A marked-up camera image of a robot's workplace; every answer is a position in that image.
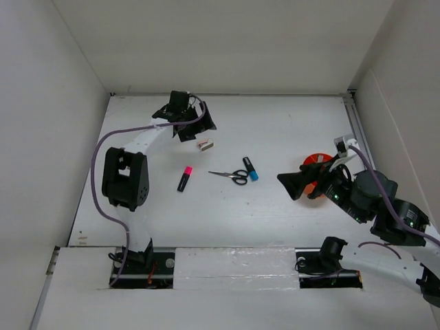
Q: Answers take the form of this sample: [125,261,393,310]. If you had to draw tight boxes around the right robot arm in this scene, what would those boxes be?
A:
[277,161,439,307]

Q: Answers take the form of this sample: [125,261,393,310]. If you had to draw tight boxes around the black handled scissors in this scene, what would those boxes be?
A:
[209,169,249,186]

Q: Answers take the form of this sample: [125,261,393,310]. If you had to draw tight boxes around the orange round pen holder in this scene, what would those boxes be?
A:
[303,153,333,196]

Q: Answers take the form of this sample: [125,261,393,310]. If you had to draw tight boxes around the blue and black highlighter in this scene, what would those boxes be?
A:
[243,157,259,182]

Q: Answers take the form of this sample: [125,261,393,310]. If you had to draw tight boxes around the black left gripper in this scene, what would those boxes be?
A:
[179,102,215,142]

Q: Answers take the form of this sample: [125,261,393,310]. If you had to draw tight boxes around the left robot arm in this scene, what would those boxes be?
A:
[90,91,216,273]

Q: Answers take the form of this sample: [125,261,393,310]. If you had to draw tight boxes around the pink and black highlighter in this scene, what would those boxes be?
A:
[177,166,193,193]

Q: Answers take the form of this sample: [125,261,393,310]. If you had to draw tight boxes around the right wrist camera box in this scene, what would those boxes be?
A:
[331,135,359,170]

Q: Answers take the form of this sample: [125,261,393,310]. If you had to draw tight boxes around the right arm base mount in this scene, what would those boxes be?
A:
[294,236,363,289]

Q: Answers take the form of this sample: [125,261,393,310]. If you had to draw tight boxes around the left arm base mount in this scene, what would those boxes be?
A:
[108,241,175,289]

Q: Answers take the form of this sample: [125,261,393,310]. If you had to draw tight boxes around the aluminium rail right side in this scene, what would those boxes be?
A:
[341,89,375,169]

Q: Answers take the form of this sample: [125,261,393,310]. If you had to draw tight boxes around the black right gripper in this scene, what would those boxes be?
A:
[276,153,366,222]

